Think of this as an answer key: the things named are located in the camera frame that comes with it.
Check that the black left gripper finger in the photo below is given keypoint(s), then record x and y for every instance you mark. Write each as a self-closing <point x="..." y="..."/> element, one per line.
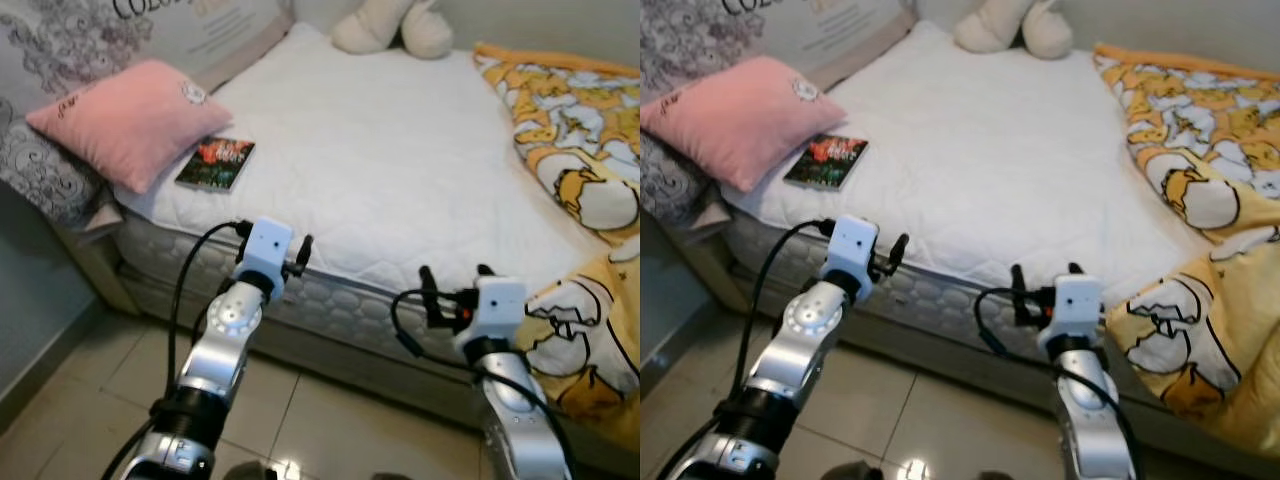
<point x="304" y="255"/>
<point x="896" y="255"/>

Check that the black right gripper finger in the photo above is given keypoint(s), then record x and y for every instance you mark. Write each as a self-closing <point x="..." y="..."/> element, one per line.
<point x="486" y="272"/>
<point x="1019" y="295"/>
<point x="428" y="295"/>
<point x="1074" y="270"/>

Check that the dark red green book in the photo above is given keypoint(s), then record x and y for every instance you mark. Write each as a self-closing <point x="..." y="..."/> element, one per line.
<point x="215" y="165"/>
<point x="825" y="163"/>

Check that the yellow egg cartoon blanket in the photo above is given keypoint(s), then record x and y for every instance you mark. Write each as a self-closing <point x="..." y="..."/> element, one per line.
<point x="1190" y="130"/>
<point x="570" y="130"/>

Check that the pink pillow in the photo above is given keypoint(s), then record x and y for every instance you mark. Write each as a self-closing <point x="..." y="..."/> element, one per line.
<point x="120" y="120"/>
<point x="740" y="120"/>

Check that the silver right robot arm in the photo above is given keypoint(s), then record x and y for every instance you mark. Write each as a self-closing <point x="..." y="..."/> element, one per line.
<point x="1090" y="410"/>
<point x="510" y="410"/>

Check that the white quilted mattress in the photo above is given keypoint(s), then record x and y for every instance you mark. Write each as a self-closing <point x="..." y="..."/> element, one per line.
<point x="1000" y="150"/>
<point x="380" y="150"/>

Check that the grey left robot foot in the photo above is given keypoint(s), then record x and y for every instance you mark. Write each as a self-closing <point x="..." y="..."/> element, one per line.
<point x="850" y="472"/>
<point x="250" y="472"/>

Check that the beige plush toy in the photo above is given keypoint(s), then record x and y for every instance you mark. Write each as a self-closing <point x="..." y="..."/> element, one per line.
<point x="990" y="30"/>
<point x="370" y="30"/>

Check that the grey floral patterned pillow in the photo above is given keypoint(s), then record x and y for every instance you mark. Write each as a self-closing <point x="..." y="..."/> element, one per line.
<point x="690" y="40"/>
<point x="60" y="40"/>

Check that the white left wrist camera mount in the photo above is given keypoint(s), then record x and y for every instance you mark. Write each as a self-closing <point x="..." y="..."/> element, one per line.
<point x="852" y="245"/>
<point x="268" y="245"/>

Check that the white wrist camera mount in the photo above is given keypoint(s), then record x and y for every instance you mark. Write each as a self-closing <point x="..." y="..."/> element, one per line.
<point x="497" y="305"/>
<point x="268" y="245"/>
<point x="1078" y="303"/>
<point x="852" y="245"/>

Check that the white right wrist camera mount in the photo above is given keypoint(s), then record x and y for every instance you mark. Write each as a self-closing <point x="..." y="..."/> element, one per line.
<point x="497" y="305"/>
<point x="1078" y="303"/>

